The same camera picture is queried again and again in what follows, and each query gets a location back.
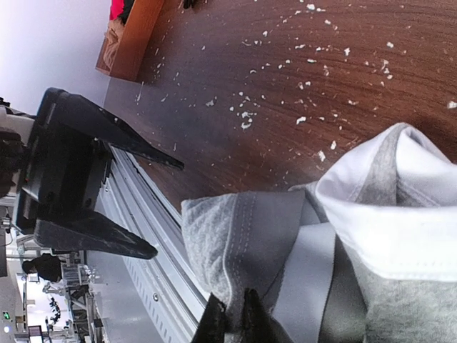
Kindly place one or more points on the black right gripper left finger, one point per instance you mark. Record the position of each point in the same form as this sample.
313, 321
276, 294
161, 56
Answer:
212, 325

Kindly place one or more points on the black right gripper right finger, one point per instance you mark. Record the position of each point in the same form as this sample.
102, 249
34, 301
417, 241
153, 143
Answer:
257, 324

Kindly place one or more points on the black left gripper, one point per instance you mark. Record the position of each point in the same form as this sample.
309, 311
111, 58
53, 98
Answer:
68, 159

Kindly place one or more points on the grey white underwear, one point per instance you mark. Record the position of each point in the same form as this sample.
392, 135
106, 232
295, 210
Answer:
365, 254

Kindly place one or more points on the tan brown boxer underwear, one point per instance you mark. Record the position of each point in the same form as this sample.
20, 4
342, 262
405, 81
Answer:
113, 37

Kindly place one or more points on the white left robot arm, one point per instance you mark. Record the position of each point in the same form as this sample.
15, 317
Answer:
15, 131

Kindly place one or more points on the brown wooden organizer box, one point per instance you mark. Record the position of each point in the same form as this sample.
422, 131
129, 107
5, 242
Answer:
137, 32

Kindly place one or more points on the red rolled cloth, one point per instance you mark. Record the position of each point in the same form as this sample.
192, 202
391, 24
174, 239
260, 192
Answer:
120, 9

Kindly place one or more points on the metal front rail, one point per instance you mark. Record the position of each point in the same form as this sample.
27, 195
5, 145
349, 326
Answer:
144, 289

